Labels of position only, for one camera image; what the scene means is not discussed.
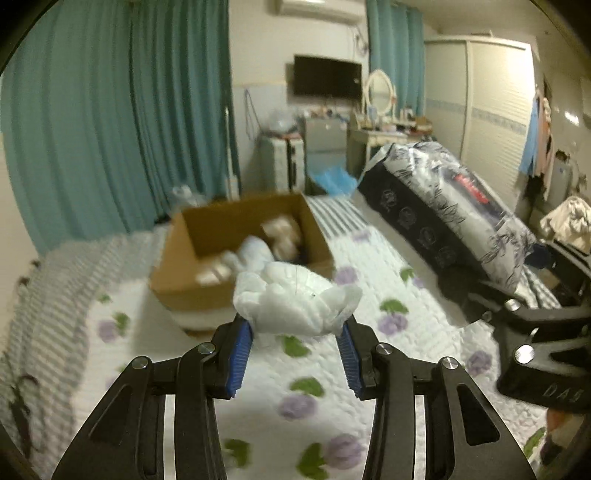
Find teal curtain left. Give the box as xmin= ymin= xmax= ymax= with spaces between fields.
xmin=1 ymin=1 xmax=239 ymax=254

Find white oval vanity mirror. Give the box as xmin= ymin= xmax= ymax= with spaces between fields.
xmin=363 ymin=69 xmax=397 ymax=116

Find white soft cloth bundle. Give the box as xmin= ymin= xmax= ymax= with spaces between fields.
xmin=232 ymin=262 xmax=363 ymax=337

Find teal curtain right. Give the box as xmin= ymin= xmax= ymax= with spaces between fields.
xmin=366 ymin=0 xmax=425 ymax=115

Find white storage drawer unit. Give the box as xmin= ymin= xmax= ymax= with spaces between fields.
xmin=259 ymin=136 xmax=305 ymax=193

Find white soft item in box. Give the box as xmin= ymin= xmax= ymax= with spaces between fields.
xmin=221 ymin=236 xmax=274 ymax=274

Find beige plush toy in box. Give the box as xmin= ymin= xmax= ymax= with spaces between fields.
xmin=262 ymin=215 xmax=303 ymax=262

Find blue plastic bag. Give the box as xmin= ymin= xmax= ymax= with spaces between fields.
xmin=311 ymin=166 xmax=358 ymax=196

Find grey cabinet under television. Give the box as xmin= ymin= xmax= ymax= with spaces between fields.
xmin=304 ymin=118 xmax=348 ymax=179

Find floral quilted bed cover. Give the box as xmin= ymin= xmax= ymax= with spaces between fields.
xmin=1 ymin=197 xmax=546 ymax=479

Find black wall television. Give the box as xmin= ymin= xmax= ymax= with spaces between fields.
xmin=293 ymin=55 xmax=363 ymax=101

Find cream crumpled cloth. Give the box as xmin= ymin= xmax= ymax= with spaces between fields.
xmin=540 ymin=196 xmax=591 ymax=254

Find white air conditioner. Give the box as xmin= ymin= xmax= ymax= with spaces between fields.
xmin=274 ymin=0 xmax=367 ymax=24

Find teal curtain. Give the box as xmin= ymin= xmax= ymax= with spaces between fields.
xmin=366 ymin=0 xmax=425 ymax=115
xmin=1 ymin=1 xmax=239 ymax=254

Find white sliding wardrobe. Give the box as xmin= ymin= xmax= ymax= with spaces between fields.
xmin=425 ymin=36 xmax=535 ymax=209

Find black white floral folded duvet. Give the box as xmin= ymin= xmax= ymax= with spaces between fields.
xmin=356 ymin=141 xmax=536 ymax=291

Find hanging clothes on wall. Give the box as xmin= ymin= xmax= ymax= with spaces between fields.
xmin=519 ymin=90 xmax=553 ymax=177

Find brown cardboard box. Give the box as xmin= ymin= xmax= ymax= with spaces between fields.
xmin=149 ymin=194 xmax=334 ymax=311

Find white dressing table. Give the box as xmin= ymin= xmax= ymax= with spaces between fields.
xmin=346 ymin=113 xmax=433 ymax=178

